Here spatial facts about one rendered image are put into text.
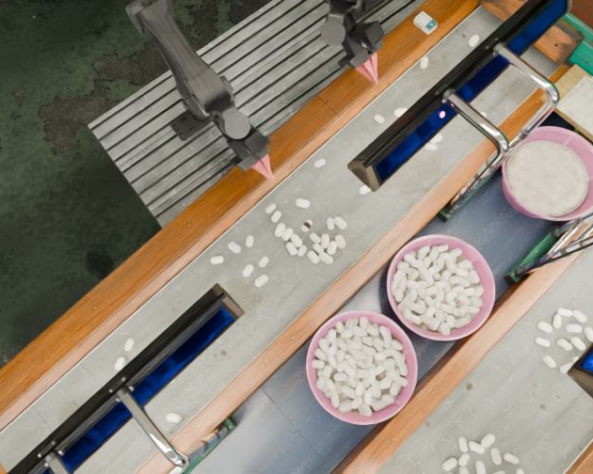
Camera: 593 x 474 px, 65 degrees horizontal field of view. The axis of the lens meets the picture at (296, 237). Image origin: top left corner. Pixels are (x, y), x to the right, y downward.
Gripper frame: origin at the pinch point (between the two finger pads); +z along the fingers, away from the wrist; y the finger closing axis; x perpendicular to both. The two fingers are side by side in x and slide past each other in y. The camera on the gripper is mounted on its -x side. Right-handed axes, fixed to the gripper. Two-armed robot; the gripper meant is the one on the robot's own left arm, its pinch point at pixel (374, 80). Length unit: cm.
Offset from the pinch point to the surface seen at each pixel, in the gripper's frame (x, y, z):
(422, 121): -33.1, -13.8, 1.0
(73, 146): 133, -75, -24
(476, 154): -13.5, 8.4, 30.1
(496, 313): -34, -20, 54
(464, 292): -26, -21, 49
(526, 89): -9.2, 35.1, 28.9
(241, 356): -9, -73, 28
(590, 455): -57, -29, 81
